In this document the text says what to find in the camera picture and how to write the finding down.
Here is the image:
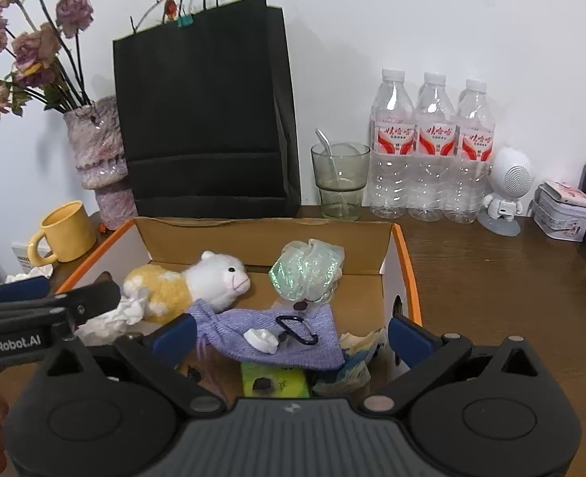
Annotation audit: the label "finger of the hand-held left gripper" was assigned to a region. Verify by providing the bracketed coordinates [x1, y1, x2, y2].
[49, 272, 123, 326]
[0, 276, 51, 309]

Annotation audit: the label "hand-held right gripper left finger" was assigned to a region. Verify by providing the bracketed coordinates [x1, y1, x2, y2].
[37, 313, 226, 417]

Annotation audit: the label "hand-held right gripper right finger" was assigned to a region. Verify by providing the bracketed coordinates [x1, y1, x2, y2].
[360, 314, 547, 415]

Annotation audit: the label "white tissue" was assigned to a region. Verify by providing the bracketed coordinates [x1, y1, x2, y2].
[74, 294, 151, 346]
[5, 265, 55, 285]

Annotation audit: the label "purple knit pouch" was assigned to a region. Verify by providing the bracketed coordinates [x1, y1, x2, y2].
[186, 298, 346, 371]

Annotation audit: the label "white yellow plush toy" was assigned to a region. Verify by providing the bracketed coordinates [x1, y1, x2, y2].
[123, 251, 251, 326]

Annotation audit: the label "white plastic hook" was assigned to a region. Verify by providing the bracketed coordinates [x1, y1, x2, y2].
[244, 328, 280, 355]

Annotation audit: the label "black carabiner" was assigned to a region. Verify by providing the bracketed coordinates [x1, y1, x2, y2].
[275, 315, 319, 347]

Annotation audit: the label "cardboard box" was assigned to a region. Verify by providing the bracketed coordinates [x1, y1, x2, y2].
[54, 216, 423, 398]

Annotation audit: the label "yellow mug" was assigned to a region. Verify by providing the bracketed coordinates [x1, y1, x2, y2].
[27, 200, 98, 266]

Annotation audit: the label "blue white patterned cloth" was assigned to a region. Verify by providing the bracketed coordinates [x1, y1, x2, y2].
[313, 330, 388, 398]

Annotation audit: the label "green packet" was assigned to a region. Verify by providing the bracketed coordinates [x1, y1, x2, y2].
[240, 362, 311, 399]

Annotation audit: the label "iridescent plastic packet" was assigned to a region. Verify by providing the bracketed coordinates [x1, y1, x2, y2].
[268, 238, 346, 304]

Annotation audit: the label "pink mottled vase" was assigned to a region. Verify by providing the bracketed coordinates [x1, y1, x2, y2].
[63, 95, 139, 232]

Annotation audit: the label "clear water bottle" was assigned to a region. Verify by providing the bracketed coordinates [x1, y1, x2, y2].
[444, 78, 496, 224]
[408, 72, 460, 223]
[369, 68, 418, 219]

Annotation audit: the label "green glass cup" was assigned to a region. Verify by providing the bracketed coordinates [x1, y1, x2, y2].
[311, 142, 371, 221]

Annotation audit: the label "white floral tin box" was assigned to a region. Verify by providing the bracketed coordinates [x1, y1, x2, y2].
[532, 199, 586, 243]

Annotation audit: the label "white robot speaker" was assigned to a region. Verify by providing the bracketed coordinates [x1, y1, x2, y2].
[476, 146, 534, 236]

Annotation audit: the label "pink lid tin case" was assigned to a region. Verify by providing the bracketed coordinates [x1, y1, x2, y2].
[538, 181, 586, 208]

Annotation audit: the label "metal spoon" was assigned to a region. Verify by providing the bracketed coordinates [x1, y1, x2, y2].
[315, 128, 350, 217]

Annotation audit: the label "black paper bag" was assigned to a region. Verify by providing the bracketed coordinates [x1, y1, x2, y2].
[112, 0, 302, 219]

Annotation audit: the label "dried pink flowers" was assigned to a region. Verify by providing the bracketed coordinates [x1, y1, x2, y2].
[0, 0, 96, 121]

